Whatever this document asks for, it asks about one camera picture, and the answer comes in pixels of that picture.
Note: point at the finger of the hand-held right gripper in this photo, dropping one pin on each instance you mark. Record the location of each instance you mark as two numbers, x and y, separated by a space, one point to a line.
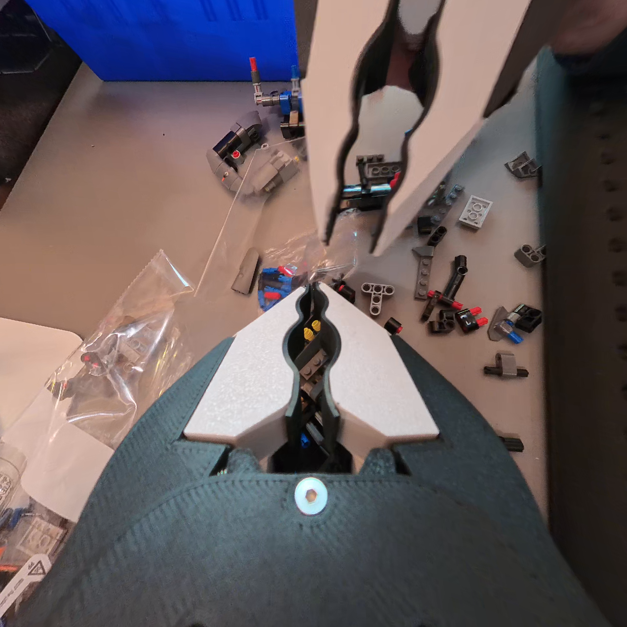
465 88
328 98

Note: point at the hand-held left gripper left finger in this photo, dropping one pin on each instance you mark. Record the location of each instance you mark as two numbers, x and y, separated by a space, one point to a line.
245 387

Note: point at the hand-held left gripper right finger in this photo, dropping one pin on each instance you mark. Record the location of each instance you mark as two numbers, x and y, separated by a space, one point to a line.
377 387

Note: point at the black lego chassis assembly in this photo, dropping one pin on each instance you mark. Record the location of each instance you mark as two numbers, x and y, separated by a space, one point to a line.
313 365

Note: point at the black lego assembly shiny bar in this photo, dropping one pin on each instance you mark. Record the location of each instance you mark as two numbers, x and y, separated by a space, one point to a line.
377 171

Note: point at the grey black lego axle connector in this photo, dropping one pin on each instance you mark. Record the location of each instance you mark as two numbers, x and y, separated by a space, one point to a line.
509 363

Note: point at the grey lego wedge blue pin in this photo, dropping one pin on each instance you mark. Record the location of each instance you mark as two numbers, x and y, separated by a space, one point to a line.
499 323

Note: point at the person's right forearm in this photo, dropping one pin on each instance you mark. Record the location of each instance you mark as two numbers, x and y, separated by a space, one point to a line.
597 41

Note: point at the blue grey axle lego assembly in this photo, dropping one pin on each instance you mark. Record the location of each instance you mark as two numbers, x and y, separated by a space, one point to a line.
284 100

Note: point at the black red lego bush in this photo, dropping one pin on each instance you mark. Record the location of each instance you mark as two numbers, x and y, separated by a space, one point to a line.
343 293
393 326

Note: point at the grey lego block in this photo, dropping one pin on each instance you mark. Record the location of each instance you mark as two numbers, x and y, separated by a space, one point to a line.
274 171

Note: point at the grey T-shaped lego beam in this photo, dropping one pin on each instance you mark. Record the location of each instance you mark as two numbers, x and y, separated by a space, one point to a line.
379 290

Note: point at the crumpled bag of lego pins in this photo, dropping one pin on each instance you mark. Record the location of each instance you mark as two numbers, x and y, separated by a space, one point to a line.
274 286

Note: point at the curved grey black lego assembly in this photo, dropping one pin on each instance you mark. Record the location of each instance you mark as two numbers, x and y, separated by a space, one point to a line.
230 142

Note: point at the black lego brick red pins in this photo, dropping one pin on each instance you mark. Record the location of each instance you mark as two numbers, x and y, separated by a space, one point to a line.
465 321

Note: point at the dark bluish grey lego plates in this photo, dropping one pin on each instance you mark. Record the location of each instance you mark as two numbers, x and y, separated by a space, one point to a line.
448 198

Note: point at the grey curved lego panel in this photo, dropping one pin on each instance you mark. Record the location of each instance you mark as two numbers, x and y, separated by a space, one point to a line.
245 270

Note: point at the dark grey lego wedge plate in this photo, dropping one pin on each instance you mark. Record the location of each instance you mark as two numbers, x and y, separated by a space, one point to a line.
423 274

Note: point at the light grey lego plate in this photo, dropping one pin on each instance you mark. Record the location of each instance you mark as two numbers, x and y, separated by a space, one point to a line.
475 210

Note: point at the clear bag grey lego pieces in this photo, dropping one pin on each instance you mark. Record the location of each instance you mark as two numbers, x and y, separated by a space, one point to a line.
122 357

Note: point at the black angled lego liftarm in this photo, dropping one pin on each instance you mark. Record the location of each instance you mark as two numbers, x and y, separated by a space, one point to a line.
454 277

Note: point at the black lego pin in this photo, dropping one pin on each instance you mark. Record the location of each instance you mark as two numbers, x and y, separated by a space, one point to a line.
512 444

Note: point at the black shiny lego piece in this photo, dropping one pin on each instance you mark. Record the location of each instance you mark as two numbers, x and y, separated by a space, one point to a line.
529 318

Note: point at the grey lego pin connector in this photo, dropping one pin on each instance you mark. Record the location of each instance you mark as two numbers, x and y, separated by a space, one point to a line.
528 255

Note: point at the clear bag mixed lego pieces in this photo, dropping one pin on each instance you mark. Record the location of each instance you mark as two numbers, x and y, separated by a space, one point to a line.
34 539

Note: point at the flat clear plastic bag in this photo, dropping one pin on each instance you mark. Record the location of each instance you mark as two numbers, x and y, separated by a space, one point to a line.
230 230

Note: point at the blue plastic bin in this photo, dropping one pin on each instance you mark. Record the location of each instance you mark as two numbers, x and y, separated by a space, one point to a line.
171 39

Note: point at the white rounded board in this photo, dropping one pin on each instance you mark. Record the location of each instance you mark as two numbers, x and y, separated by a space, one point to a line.
29 362

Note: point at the dark grey lego slope bracket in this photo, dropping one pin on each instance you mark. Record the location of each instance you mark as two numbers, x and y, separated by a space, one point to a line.
521 166

